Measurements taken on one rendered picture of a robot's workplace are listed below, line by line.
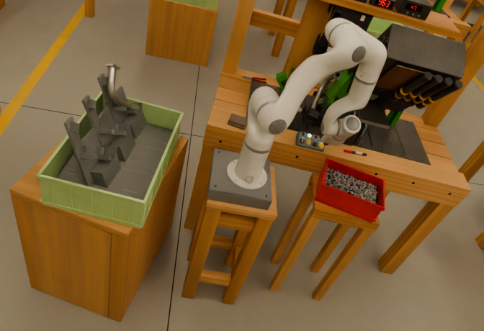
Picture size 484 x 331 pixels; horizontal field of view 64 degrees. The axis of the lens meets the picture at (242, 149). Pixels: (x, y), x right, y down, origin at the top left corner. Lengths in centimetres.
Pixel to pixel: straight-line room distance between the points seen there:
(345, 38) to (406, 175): 107
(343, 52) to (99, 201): 107
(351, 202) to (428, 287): 135
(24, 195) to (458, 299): 278
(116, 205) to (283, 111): 74
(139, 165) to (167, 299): 90
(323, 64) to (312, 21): 93
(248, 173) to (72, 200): 72
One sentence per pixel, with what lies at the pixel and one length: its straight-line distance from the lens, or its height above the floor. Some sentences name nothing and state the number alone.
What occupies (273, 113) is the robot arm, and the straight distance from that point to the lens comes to 148.
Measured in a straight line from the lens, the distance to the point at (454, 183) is 246.
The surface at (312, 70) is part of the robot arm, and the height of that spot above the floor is 149.
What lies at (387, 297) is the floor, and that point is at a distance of 292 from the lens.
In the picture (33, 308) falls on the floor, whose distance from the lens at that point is 242.
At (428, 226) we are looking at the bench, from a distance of 267.
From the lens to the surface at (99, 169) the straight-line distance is 170.
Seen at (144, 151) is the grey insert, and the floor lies 85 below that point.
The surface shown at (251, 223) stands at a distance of 184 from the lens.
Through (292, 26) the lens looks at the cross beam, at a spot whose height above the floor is 125.
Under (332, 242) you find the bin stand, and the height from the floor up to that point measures 34.
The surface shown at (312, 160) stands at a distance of 214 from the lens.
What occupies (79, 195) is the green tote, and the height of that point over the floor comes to 90.
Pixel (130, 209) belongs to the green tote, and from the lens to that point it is 159.
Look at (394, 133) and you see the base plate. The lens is 257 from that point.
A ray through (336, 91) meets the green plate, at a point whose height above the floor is 115.
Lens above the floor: 214
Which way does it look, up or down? 40 degrees down
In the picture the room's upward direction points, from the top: 18 degrees clockwise
